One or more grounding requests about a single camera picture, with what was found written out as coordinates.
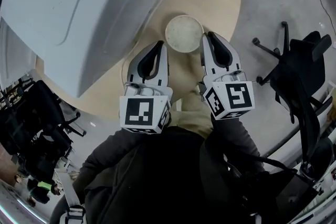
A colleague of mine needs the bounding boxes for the thin black floor cable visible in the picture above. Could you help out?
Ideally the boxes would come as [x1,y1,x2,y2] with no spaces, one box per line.
[317,0,336,25]

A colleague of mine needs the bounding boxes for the person's left forearm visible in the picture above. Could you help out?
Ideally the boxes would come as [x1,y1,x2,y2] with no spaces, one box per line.
[78,123,169,192]

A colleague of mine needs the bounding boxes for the black office chair with castors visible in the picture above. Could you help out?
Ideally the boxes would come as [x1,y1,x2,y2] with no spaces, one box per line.
[251,20,333,124]

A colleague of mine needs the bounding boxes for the person's dark jacket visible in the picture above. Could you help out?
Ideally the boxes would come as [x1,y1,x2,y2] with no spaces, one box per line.
[49,125,266,224]

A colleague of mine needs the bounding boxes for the person's right forearm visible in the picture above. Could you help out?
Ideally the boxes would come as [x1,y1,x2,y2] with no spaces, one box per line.
[211,112,266,174]

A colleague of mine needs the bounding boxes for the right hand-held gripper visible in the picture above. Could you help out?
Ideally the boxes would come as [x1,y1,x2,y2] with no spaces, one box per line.
[199,31,256,121]

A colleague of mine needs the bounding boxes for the white strap with buckle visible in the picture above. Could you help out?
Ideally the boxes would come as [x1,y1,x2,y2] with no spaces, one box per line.
[54,169,88,224]

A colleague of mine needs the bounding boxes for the large white microwave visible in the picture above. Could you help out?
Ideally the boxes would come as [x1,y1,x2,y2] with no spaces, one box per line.
[0,0,178,99]

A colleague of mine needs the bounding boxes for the black mesh-back office chair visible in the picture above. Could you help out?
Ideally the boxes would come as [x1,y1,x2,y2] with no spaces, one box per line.
[293,91,335,184]

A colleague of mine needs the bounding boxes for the speckled beige bowl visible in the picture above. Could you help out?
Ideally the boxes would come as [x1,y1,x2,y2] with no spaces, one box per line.
[164,15,205,53]

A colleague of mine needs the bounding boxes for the person's beige clothing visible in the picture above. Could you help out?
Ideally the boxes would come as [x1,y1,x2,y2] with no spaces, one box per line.
[177,90,214,137]

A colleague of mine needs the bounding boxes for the black office chair grey base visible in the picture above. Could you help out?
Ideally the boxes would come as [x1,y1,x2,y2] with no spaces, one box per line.
[0,78,87,182]

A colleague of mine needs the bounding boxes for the black equipment pack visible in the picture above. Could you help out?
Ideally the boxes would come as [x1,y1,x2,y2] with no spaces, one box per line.
[236,165,320,224]

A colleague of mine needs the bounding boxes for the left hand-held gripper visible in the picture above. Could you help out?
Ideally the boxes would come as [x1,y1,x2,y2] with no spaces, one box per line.
[119,40,174,136]

